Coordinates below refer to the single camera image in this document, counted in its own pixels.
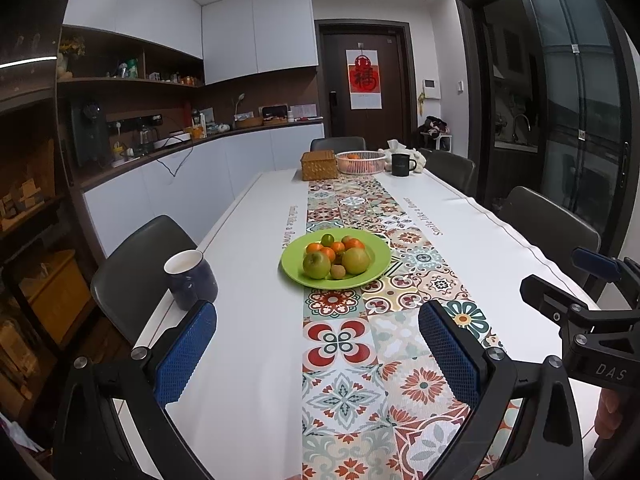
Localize green apple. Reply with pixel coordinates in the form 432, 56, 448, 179
302, 251, 332, 280

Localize person's right hand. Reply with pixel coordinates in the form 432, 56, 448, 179
594, 387, 628, 443

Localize black mug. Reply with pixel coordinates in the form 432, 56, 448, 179
390, 154, 418, 177

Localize green plate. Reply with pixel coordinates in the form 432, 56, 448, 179
280, 228, 392, 291

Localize kitchen faucet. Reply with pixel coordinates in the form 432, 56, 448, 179
512, 114, 532, 146

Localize yellow-green apple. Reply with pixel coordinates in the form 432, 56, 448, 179
341, 247, 371, 276

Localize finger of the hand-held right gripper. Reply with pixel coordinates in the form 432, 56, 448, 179
520, 275, 607, 334
571, 247, 640, 306

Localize dark brown door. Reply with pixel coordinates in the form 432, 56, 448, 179
314, 19, 418, 143

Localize grey chair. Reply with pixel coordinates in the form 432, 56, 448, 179
310, 136, 367, 153
425, 150, 477, 196
90, 215, 198, 346
497, 186, 602, 306

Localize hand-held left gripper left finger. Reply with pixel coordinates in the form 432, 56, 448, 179
52, 300, 218, 480

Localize black cable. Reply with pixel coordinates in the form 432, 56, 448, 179
155, 147, 196, 178

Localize patterned table runner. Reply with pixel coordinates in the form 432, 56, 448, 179
301, 172, 521, 480

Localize white plush tissue holder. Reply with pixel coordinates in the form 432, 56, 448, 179
378, 140, 428, 173

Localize wooden shelf rack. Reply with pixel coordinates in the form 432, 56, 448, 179
0, 100, 101, 411

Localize sliding glass door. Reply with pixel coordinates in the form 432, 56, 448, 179
520, 0, 633, 256

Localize dark pink bag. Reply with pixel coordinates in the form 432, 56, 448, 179
419, 116, 452, 136

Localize dark blue mug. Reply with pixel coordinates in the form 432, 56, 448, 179
164, 249, 219, 312

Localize white lower cabinets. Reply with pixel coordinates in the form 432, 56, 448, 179
82, 122, 326, 261

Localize black box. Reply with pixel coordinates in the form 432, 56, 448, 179
260, 105, 290, 126

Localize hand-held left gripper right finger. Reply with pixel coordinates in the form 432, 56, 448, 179
418, 300, 585, 480

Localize red wall calendar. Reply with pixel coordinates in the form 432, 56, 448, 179
346, 49, 383, 110

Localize white upper cabinets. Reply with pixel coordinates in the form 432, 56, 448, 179
62, 0, 320, 86

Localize white cabinets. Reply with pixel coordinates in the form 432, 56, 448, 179
62, 0, 320, 86
82, 122, 326, 261

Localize wicker box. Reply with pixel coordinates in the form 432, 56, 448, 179
300, 150, 338, 181

